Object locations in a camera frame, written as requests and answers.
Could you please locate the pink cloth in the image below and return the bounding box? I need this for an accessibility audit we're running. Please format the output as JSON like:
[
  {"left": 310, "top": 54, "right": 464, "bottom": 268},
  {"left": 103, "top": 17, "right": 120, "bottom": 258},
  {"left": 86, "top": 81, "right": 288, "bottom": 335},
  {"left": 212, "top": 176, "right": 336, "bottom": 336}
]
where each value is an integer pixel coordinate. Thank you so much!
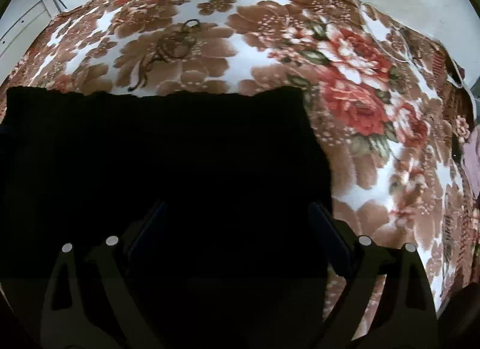
[{"left": 460, "top": 138, "right": 480, "bottom": 200}]

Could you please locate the floral blanket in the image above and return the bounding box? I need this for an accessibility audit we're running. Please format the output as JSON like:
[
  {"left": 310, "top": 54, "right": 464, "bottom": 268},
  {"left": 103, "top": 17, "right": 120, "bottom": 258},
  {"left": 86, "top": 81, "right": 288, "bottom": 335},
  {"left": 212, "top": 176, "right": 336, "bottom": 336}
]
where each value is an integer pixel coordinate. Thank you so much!
[{"left": 0, "top": 0, "right": 480, "bottom": 339}]

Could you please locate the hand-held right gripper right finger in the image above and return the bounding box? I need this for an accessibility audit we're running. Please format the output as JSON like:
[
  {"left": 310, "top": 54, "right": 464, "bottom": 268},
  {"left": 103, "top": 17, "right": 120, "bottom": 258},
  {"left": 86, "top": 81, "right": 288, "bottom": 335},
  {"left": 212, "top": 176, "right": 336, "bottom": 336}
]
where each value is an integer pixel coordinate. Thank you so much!
[{"left": 307, "top": 201, "right": 442, "bottom": 349}]

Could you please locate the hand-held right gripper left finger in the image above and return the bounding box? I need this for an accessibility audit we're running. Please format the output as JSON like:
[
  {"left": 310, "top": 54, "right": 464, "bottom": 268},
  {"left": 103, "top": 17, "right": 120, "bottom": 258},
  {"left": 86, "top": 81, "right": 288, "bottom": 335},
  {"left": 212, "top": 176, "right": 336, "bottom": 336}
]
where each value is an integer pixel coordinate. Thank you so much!
[{"left": 37, "top": 201, "right": 170, "bottom": 349}]

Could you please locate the black string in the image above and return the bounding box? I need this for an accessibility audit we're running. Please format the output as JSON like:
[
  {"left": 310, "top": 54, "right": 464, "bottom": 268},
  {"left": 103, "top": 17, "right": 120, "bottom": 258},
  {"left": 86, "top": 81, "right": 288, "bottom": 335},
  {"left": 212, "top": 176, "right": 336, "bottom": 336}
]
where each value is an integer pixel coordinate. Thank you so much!
[{"left": 127, "top": 18, "right": 202, "bottom": 92}]

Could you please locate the blue and black jacket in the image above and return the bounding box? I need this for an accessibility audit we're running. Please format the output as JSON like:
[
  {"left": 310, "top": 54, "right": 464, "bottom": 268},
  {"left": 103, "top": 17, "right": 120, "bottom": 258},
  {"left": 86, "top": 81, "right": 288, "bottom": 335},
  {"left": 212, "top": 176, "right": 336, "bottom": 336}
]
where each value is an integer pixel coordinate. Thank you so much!
[{"left": 0, "top": 85, "right": 335, "bottom": 349}]

